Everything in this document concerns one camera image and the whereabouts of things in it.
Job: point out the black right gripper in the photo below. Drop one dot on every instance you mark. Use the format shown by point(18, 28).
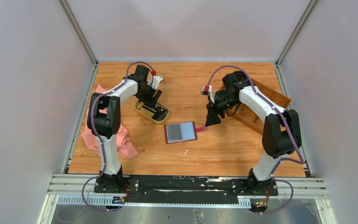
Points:
point(212, 118)

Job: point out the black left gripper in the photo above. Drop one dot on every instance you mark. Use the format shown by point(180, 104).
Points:
point(150, 101)

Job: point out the oval wooden tray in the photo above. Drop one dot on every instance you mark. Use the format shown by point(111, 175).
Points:
point(138, 106)

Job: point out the grey credit card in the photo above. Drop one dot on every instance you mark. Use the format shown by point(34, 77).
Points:
point(174, 132)

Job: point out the red leather card holder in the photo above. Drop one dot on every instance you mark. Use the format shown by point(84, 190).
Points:
point(188, 131)

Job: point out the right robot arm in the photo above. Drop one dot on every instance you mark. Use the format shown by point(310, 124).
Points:
point(281, 134)

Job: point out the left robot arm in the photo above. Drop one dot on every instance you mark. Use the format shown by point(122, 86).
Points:
point(104, 120)

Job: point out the wooden compartment organizer tray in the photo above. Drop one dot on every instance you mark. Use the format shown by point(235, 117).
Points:
point(253, 112)

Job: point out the pink cloth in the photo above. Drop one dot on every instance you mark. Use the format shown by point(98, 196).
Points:
point(124, 145)

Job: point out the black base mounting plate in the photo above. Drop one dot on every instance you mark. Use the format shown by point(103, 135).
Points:
point(173, 189)

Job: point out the aluminium frame rail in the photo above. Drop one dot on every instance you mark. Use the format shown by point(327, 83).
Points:
point(77, 189)

